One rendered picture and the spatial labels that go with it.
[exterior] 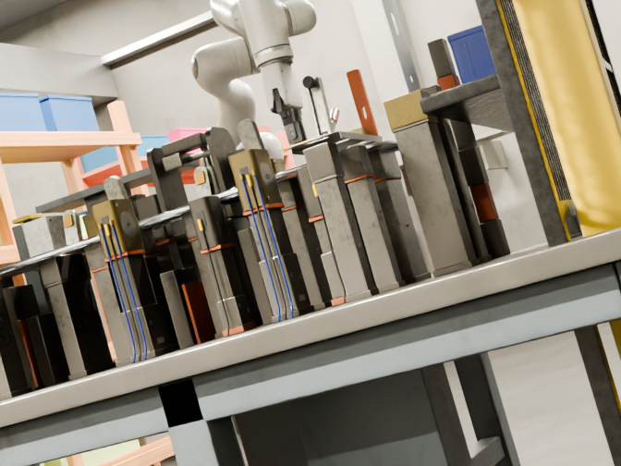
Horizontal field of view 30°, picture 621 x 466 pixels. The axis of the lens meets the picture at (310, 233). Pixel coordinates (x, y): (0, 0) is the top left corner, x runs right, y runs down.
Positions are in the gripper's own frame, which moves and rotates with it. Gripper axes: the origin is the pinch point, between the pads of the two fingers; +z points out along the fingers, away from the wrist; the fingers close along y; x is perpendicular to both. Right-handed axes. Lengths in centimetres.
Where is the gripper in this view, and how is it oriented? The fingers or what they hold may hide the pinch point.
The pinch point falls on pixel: (296, 133)
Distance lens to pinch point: 248.6
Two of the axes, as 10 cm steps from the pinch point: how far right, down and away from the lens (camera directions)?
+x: 9.0, -2.8, -3.5
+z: 2.8, 9.6, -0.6
